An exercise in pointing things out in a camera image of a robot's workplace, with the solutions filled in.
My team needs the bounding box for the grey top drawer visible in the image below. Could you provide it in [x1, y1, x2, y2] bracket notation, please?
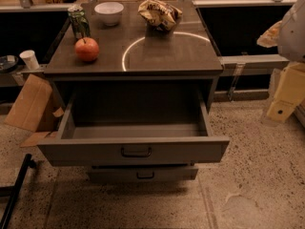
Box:
[38, 87, 229, 166]

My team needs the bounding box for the grey drawer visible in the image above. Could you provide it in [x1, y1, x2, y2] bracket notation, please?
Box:
[87, 165, 198, 183]
[38, 87, 229, 166]

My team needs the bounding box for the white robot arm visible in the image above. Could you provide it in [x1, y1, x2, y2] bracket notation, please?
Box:
[256, 0, 305, 123]

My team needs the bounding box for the grey drawer cabinet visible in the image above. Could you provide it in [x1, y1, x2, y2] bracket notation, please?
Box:
[45, 1, 224, 105]

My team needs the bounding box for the grey lower drawer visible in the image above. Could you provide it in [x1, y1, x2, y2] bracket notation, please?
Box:
[87, 165, 198, 183]

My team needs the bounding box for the yellow chip bag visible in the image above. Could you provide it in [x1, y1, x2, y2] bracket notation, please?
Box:
[138, 0, 182, 31]

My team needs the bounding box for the white bowl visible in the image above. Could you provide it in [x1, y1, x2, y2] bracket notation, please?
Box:
[94, 2, 124, 26]

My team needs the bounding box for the red apple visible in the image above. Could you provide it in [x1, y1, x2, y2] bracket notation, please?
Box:
[74, 37, 99, 62]

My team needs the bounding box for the green soda can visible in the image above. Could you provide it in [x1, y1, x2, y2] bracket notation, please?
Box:
[68, 5, 91, 40]

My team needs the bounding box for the brown cardboard box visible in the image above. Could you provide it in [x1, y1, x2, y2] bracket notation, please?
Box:
[5, 74, 64, 148]

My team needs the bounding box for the white paper cup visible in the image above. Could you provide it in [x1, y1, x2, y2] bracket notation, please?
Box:
[19, 50, 39, 70]

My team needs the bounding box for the black metal stand leg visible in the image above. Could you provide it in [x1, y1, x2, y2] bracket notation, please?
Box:
[0, 154, 36, 229]

